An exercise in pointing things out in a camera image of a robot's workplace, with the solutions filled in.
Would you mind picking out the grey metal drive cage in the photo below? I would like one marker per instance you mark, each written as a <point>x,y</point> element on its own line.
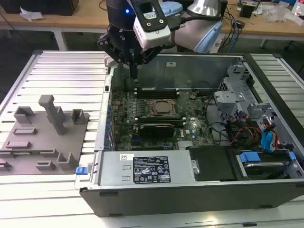
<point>228,97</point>

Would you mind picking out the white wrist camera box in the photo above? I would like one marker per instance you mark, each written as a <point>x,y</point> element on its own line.
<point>152,31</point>

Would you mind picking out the blue case latch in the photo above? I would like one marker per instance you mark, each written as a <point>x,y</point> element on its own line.
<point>81,171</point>

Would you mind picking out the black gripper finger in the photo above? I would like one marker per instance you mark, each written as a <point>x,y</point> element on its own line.
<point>149,54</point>
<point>107,44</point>

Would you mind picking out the clear plastic bags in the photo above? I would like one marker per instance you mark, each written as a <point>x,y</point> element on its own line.
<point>280,13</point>

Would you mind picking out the grey power supply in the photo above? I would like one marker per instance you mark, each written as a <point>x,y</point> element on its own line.
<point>111,168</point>

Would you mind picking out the large black box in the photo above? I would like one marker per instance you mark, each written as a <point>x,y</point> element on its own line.
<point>38,6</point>

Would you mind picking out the silver CPU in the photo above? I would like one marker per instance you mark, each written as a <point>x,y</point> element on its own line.
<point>163,107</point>

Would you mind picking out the crumpled white paper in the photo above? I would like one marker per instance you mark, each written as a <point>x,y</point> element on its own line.
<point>31,13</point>

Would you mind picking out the small black box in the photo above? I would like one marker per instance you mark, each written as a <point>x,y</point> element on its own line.
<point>247,10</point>

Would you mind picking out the green motherboard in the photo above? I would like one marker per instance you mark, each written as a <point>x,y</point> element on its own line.
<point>194,123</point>

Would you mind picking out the silver board heatsink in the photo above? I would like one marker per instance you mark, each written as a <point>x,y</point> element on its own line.
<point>185,145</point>

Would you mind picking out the black open PC case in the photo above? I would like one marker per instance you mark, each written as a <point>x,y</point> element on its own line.
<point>166,202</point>

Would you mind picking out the black graphics card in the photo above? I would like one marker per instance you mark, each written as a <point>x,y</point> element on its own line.
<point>156,130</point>

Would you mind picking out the grey parts rack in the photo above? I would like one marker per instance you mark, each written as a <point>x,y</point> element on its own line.
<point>71,142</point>

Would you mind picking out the black plastic shroud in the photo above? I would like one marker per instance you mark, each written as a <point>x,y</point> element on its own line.
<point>211,164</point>

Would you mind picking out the hard disk in blue carrier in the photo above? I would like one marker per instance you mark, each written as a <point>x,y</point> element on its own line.
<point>249,158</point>

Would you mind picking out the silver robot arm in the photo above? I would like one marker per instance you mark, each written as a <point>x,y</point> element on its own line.
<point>202,8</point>

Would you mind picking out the silver coin battery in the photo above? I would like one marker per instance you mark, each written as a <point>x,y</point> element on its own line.
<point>192,96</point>

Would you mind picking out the wooden desk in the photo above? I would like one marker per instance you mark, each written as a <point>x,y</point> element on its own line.
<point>78,20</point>

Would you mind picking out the green RAM stick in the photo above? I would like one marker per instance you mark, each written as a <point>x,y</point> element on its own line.
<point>148,89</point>
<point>26,152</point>

